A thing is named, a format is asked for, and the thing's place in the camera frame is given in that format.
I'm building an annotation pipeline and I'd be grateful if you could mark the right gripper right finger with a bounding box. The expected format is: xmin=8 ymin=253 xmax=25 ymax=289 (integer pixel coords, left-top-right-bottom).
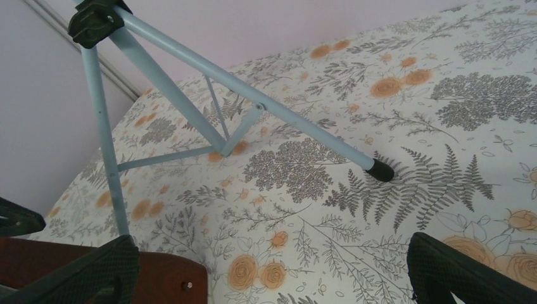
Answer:
xmin=407 ymin=232 xmax=536 ymax=303

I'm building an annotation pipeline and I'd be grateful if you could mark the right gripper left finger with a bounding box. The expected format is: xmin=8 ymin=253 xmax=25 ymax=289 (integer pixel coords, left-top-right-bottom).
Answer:
xmin=1 ymin=235 xmax=140 ymax=303

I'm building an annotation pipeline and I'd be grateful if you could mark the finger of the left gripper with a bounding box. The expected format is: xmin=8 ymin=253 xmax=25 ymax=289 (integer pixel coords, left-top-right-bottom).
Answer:
xmin=1 ymin=198 xmax=46 ymax=238

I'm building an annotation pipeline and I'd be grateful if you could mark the brown wooden metronome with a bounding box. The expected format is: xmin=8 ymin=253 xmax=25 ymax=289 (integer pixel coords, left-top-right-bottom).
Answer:
xmin=1 ymin=237 xmax=208 ymax=303

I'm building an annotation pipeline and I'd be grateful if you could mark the light blue music stand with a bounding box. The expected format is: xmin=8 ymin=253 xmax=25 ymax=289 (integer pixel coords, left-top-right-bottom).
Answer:
xmin=68 ymin=0 xmax=395 ymax=238

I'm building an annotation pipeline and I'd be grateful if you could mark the floral patterned table cloth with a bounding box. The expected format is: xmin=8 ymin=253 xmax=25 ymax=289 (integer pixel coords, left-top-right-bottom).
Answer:
xmin=30 ymin=1 xmax=536 ymax=303

